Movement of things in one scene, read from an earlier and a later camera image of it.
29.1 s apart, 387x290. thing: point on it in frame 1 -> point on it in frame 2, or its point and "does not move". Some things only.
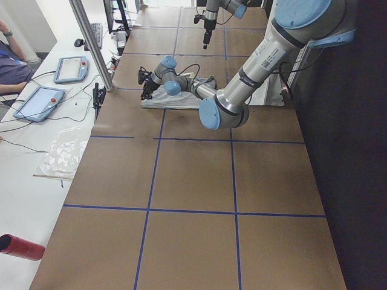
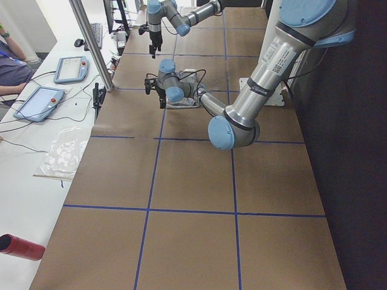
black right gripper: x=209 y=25 -> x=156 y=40
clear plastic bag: x=63 y=154 does not move
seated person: x=16 y=67 does not move
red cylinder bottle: x=11 y=244 does not move
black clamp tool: x=98 y=95 does not move
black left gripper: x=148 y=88 -> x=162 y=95
